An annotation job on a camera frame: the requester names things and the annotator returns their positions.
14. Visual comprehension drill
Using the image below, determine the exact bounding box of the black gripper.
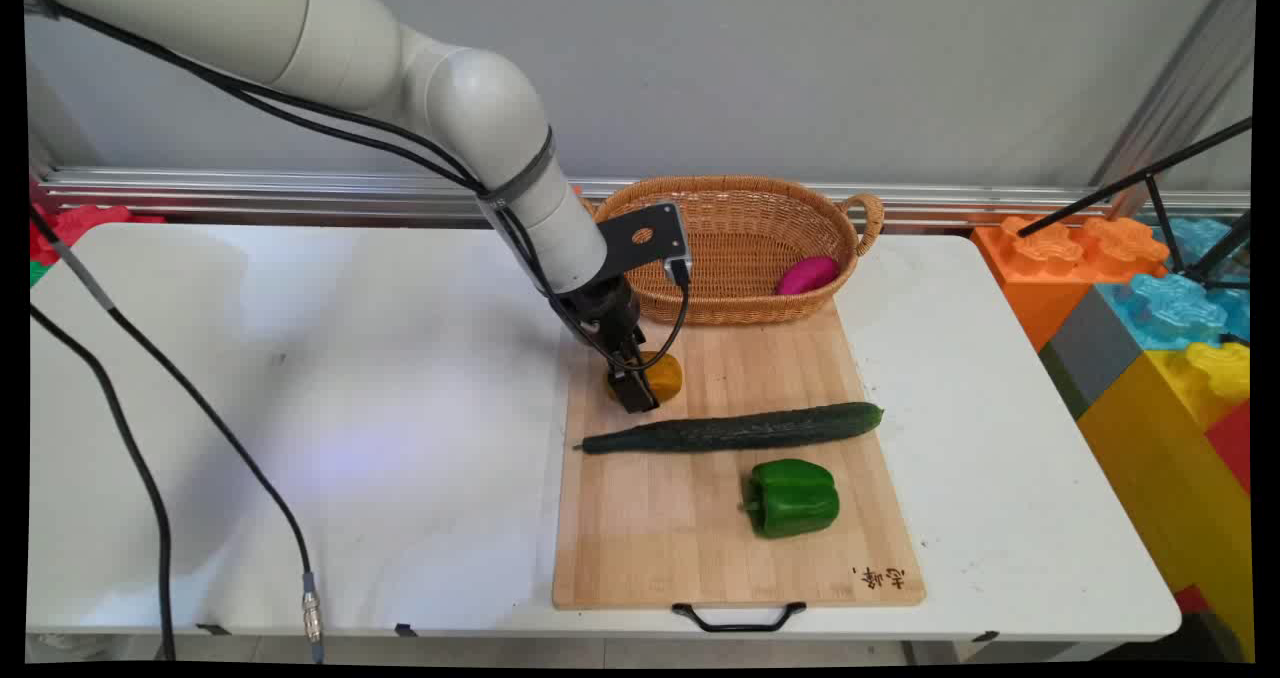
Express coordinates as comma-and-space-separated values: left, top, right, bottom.
558, 276, 660, 415

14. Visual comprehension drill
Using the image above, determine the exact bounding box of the orange round fruit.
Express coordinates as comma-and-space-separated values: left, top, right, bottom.
606, 351, 684, 404

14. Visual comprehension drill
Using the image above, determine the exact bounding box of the dark green cucumber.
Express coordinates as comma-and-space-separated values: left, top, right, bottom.
573, 402, 885, 455

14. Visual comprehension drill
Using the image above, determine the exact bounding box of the bamboo cutting board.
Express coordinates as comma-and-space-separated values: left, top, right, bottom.
552, 298, 927, 611

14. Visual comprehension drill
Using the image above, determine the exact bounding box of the woven wicker basket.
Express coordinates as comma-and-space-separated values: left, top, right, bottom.
579, 176, 886, 326

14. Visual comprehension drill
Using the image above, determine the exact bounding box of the magenta eggplant toy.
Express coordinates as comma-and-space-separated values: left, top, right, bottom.
775, 256, 841, 297

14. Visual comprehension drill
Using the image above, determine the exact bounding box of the green bell pepper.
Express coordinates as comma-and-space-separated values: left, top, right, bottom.
739, 459, 841, 540

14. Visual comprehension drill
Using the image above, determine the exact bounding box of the orange giant building block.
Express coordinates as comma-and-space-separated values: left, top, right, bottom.
972, 215, 1171, 352

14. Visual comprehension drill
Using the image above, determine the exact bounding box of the grey giant building block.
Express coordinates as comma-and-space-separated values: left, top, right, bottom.
1038, 285, 1145, 419

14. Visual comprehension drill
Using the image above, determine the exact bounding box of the blue giant building block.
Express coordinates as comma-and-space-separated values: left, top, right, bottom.
1096, 217, 1252, 351

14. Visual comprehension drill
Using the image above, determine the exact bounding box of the yellow giant building block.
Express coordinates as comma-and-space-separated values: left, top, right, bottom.
1078, 341, 1255, 659

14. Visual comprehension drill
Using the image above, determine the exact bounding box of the red foam block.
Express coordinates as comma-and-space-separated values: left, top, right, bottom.
28, 201, 166, 267

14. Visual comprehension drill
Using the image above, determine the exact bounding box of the black tripod stand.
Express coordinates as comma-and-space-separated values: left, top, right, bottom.
1017, 116, 1253, 291

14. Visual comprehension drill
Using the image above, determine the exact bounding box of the red giant building block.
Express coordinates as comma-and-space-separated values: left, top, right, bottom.
1205, 400, 1252, 495

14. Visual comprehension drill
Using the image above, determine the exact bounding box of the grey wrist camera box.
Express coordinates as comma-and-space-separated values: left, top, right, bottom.
594, 202, 694, 289

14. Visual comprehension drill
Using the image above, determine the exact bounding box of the black cutting board handle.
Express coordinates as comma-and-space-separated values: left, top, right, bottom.
671, 601, 807, 634

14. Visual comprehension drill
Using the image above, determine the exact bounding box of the aluminium rail profile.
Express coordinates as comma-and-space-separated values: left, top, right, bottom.
35, 166, 1251, 231

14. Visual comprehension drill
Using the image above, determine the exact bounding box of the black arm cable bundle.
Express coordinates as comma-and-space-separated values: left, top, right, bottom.
28, 0, 693, 373

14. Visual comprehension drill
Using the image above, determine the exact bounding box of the black cable with metal connector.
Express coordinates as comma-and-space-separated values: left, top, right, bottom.
28, 203, 326, 663

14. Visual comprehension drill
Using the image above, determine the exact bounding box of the thin black hanging cable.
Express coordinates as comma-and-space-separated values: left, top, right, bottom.
28, 303, 178, 662

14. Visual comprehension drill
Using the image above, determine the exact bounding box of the aluminium diagonal frame post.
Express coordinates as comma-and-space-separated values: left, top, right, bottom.
1090, 0, 1256, 221

